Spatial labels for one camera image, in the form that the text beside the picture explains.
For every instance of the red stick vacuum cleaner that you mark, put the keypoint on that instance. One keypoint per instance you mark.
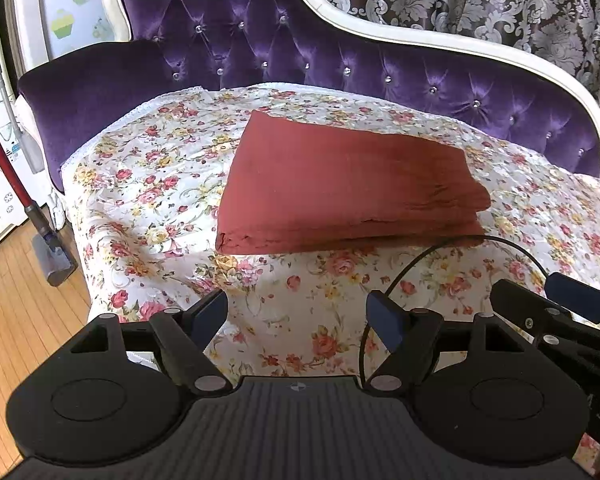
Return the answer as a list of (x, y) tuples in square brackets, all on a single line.
[(55, 260)]

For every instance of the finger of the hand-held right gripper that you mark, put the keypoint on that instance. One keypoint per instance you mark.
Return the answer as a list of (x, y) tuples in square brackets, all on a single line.
[(525, 310), (575, 292)]

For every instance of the floral blanket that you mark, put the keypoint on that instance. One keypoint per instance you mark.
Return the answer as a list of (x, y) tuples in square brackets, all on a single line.
[(155, 185)]

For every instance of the rust red pants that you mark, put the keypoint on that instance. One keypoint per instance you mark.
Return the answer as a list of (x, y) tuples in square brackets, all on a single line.
[(340, 185)]

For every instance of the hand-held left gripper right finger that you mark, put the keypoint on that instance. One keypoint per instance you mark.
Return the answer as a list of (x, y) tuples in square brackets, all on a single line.
[(382, 315)]

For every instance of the grey vacuum pipe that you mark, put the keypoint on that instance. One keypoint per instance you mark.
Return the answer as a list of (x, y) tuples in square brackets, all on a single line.
[(15, 120)]

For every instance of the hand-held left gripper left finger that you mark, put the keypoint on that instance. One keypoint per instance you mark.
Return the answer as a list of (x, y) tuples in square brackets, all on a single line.
[(212, 310)]

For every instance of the brown damask curtain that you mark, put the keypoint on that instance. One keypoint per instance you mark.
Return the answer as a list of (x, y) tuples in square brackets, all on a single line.
[(480, 0)]

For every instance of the purple tufted sofa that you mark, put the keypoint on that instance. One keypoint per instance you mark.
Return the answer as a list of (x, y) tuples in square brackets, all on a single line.
[(205, 10)]

